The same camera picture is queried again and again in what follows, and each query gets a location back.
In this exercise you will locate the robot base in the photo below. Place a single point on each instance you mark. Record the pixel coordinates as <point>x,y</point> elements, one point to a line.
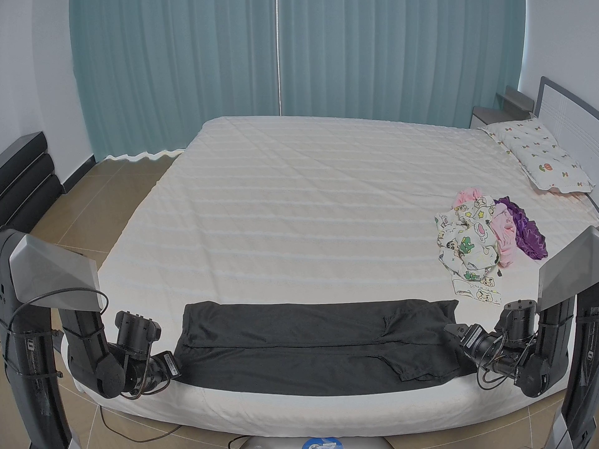
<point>271,443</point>

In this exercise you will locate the white printed pillow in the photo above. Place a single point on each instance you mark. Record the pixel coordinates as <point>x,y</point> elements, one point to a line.
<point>538,152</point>

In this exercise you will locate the black trousers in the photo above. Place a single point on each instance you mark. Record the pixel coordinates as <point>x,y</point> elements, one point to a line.
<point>280,344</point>

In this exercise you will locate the pink garment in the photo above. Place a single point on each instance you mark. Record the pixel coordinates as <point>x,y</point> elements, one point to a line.
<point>503,232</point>

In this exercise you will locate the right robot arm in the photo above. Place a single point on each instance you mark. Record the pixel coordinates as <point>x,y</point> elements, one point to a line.
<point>552,344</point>

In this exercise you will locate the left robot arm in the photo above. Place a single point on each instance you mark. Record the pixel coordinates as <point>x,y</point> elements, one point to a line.
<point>84,344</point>

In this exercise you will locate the white printed pyjama top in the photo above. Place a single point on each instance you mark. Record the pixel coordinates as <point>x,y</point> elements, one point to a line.
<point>468,241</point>

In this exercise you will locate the purple garment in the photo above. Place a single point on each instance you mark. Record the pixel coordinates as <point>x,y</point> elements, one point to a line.
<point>529,232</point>

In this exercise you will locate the black chest of drawers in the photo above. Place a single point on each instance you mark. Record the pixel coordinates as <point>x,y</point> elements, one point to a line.
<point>23,176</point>

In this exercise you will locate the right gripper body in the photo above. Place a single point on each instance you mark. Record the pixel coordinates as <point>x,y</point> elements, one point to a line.
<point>477,346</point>

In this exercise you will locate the blue-green curtain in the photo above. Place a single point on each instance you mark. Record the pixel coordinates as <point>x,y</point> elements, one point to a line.
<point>397,45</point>
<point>178,63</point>

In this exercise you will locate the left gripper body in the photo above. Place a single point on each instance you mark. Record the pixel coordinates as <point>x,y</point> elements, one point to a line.
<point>166,367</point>

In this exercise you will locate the grey white bedside table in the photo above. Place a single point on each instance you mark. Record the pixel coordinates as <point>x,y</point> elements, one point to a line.
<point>484,117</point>

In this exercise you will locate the bed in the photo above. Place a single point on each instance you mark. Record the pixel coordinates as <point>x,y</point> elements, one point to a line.
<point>304,204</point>

